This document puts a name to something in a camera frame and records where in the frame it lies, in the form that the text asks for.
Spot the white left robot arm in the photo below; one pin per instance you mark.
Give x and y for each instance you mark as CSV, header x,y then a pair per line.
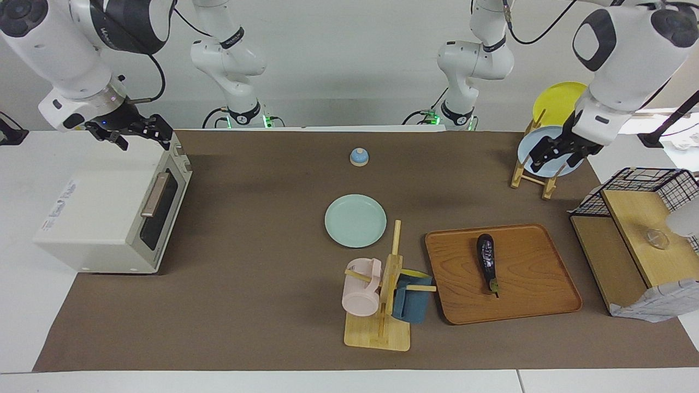
x,y
622,71

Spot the clear glass cup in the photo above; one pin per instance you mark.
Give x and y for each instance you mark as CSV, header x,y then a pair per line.
x,y
658,238

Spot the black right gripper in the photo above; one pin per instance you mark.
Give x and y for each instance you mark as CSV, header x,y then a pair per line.
x,y
117,123

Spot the pink mug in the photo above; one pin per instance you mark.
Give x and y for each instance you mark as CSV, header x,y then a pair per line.
x,y
360,297

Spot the wooden mug tree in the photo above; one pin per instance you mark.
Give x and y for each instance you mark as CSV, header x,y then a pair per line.
x,y
377,333

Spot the white toaster oven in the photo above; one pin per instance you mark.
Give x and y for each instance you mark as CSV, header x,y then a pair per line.
x,y
93,196

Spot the mint green plate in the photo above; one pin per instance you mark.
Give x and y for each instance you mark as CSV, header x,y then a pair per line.
x,y
355,221

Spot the yellow plate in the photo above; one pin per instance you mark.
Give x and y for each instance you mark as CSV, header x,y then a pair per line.
x,y
557,101

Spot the brown table mat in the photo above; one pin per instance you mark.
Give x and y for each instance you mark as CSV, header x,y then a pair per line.
x,y
262,284

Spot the light blue plate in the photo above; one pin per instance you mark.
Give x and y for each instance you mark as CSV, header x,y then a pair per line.
x,y
540,132

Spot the dark blue mug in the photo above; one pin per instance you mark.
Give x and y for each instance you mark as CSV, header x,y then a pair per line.
x,y
412,305

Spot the small blue bell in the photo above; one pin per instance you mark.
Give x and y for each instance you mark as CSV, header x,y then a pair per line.
x,y
359,158

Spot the wooden plate rack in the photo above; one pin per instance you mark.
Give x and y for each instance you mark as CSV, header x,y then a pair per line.
x,y
548,188

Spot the brown wooden tray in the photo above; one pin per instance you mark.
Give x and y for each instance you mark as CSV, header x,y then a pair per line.
x,y
529,273

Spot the dark purple eggplant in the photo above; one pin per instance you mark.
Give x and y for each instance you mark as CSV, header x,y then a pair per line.
x,y
486,256

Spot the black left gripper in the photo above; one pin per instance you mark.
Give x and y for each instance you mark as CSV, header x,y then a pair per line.
x,y
573,143

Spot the black clamp stand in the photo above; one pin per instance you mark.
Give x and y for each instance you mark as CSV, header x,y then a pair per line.
x,y
652,139
13,136

